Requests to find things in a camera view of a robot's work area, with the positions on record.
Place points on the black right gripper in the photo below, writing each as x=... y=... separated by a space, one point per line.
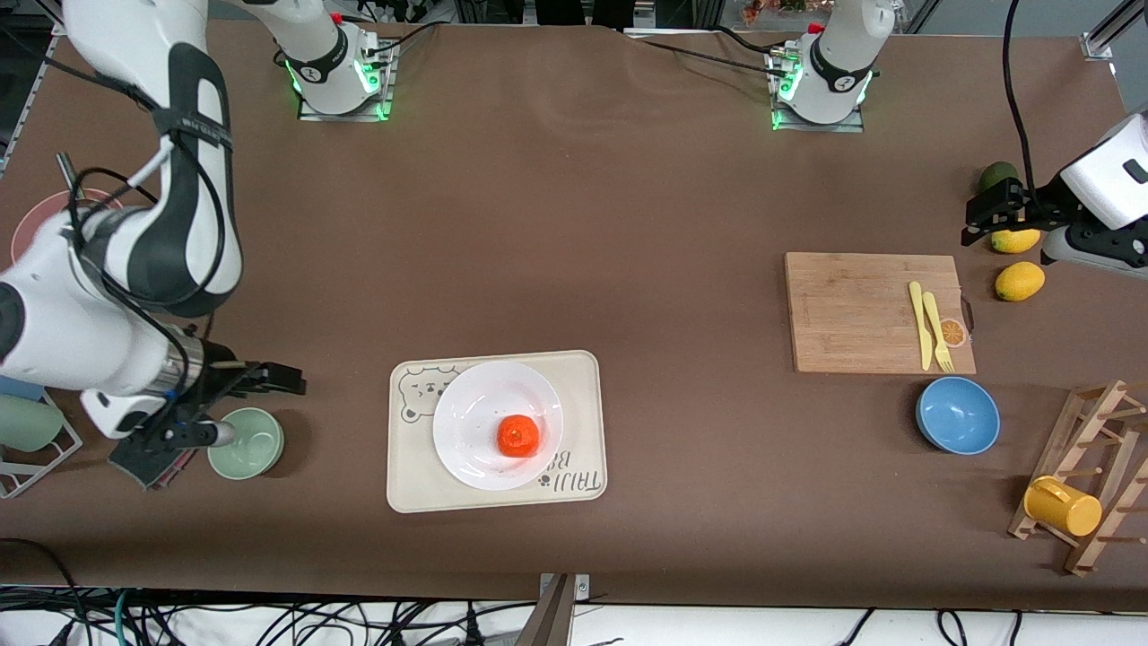
x=215 y=380

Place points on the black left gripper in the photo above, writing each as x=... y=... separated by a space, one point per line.
x=1028 y=213

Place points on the white round plate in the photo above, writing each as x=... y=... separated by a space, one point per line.
x=475 y=404

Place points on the orange mandarin fruit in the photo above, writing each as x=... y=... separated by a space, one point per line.
x=518 y=436

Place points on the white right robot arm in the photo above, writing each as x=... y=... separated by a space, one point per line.
x=134 y=36

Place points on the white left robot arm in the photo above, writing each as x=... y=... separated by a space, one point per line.
x=843 y=54

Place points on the yellow lemon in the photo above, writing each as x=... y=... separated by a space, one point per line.
x=1015 y=242
x=1020 y=281

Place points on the dark green lime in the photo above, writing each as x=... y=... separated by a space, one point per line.
x=997 y=172

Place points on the pale green bowl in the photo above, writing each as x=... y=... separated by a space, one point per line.
x=256 y=449

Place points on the toy orange slice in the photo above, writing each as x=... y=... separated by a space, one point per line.
x=954 y=334

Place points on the yellow plastic knife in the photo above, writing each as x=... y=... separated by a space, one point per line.
x=920 y=323

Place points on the yellow plastic fork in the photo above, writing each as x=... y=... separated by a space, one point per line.
x=937 y=332

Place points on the dark grey folded cloth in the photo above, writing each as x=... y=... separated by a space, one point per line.
x=143 y=468

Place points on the wooden cutting board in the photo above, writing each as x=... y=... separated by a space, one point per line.
x=852 y=314

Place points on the blue bowl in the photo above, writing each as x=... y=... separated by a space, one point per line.
x=958 y=415

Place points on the wooden mug rack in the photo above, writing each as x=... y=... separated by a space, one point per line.
x=1099 y=422

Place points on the pale green cup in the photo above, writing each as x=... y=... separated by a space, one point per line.
x=27 y=423

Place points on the light blue cup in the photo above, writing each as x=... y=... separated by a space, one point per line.
x=18 y=391

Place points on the pink bowl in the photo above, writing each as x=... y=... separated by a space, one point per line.
x=31 y=224

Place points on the yellow mug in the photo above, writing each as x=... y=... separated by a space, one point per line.
x=1063 y=507

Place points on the cream tray with bear print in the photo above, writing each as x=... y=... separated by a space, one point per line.
x=583 y=404

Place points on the metal scoop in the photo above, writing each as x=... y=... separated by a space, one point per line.
x=67 y=170

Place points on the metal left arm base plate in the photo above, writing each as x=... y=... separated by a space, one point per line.
x=847 y=126

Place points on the aluminium frame profile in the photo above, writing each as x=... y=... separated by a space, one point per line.
x=1112 y=27

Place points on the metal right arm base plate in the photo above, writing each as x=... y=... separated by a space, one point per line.
x=345 y=117

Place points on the grey metal bracket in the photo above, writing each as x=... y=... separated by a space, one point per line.
x=552 y=619

